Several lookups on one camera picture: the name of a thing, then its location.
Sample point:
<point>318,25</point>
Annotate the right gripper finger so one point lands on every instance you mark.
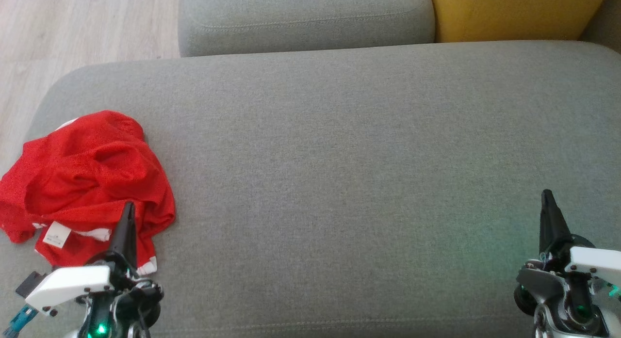
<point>546,226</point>
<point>562,241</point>

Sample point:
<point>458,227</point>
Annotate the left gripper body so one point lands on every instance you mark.
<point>73,284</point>

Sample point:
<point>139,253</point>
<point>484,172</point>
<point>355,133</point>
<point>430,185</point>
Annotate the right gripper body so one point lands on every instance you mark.
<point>596,263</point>

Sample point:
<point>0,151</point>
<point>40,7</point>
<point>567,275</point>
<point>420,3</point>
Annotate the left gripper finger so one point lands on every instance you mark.
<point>119,241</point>
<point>131,246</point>

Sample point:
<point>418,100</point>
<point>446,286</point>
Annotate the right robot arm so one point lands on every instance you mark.
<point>543,284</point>

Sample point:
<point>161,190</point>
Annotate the red mesh jersey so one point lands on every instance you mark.
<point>73,153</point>

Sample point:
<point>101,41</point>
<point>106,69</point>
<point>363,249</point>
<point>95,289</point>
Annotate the large yellow sofa back cushion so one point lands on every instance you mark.
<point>514,13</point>

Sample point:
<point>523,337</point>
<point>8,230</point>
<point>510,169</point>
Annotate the taupe partition panel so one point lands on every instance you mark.
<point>606,18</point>

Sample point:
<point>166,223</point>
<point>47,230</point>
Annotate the grey back cushion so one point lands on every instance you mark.
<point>301,18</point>

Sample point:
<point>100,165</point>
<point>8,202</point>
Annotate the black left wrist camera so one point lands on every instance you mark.
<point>30,283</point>

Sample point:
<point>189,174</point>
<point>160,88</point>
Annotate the teal left camera connector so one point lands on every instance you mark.
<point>19,321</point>

